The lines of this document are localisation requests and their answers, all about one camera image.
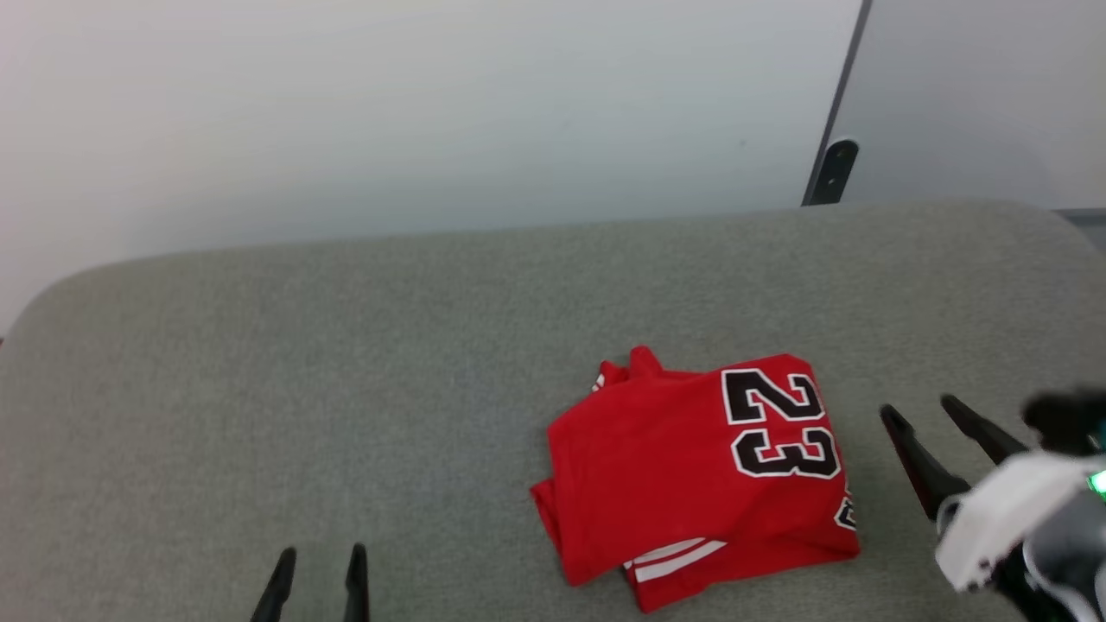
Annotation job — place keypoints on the dark metal post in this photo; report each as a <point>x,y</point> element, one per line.
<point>831,173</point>

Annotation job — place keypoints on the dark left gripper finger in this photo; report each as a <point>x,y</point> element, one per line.
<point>356,587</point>
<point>275,592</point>

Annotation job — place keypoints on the grey fabric sofa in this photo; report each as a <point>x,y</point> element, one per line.
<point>302,389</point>

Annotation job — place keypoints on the red white basketball jersey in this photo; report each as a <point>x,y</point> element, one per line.
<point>657,466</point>

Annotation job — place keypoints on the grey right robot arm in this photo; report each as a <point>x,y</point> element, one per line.
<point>1071,561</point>

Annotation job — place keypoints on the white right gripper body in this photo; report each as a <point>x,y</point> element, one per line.
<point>1002,510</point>

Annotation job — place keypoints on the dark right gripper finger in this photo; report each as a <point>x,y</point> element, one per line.
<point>985,432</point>
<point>920,462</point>

